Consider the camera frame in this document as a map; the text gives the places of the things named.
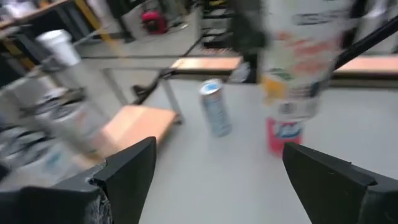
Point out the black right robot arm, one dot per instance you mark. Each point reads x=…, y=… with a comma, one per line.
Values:
x=248, y=31

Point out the red object on floor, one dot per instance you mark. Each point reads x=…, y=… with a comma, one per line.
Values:
x=154, y=21

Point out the workbench with yellow legs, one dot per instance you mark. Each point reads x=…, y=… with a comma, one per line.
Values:
x=37, y=18

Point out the wooden shelf with black frame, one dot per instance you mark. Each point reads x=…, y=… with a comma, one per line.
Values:
x=136, y=124

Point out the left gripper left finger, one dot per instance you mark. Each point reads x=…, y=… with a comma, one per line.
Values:
x=124, y=186

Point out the silver blue Red Bull can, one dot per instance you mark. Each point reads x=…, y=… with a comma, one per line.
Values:
x=214, y=107

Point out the red Fanta strawberry can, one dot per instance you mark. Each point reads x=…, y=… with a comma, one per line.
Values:
x=284, y=137

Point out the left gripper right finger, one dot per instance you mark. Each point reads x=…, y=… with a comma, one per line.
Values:
x=326, y=193

